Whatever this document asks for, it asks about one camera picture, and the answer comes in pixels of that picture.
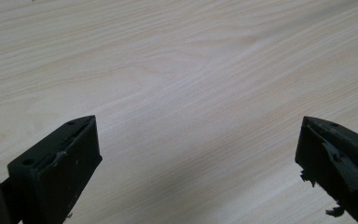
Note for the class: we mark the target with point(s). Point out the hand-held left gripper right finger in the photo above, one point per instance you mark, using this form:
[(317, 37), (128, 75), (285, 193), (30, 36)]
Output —
[(338, 161)]

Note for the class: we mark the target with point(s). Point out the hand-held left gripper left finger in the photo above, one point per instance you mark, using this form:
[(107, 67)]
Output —
[(56, 174)]

